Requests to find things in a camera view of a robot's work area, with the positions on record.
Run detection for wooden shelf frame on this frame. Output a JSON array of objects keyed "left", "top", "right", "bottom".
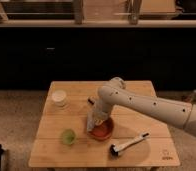
[{"left": 0, "top": 0, "right": 196, "bottom": 28}]

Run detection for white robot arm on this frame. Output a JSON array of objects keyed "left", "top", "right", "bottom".
[{"left": 87, "top": 77, "right": 196, "bottom": 137}]

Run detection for green cup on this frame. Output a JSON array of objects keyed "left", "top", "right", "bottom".
[{"left": 61, "top": 129, "right": 76, "bottom": 145}]

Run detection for white black dish brush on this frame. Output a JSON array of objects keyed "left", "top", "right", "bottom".
[{"left": 110, "top": 133, "right": 148, "bottom": 156}]

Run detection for red bowl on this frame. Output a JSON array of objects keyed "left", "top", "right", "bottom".
[{"left": 88, "top": 118, "right": 114, "bottom": 141}]

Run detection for grey white towel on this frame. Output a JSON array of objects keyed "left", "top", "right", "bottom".
[{"left": 87, "top": 112, "right": 107, "bottom": 132}]

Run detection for wooden table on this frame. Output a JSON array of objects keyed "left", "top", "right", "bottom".
[{"left": 29, "top": 81, "right": 180, "bottom": 168}]

